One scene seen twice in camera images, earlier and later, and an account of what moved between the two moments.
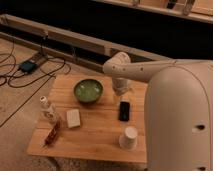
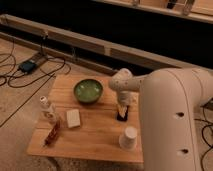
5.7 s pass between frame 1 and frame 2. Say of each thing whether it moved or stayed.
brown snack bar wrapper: stayed
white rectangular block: stayed
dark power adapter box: stayed
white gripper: moved
